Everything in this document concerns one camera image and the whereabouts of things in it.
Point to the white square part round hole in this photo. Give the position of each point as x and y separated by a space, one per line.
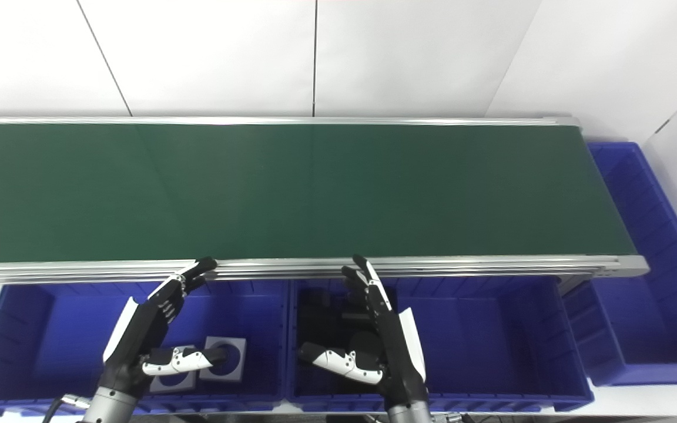
171 383
230 370

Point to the long empty blue plastic bin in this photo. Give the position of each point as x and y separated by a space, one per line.
650 317

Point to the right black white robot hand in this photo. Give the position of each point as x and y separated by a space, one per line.
400 352

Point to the blue plastic bin black parts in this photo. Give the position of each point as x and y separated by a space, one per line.
491 341

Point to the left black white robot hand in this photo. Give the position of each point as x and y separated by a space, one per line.
138 335

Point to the blue plastic bin white parts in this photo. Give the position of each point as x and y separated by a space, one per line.
56 341

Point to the green conveyor belt aluminium frame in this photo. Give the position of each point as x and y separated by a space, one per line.
338 194

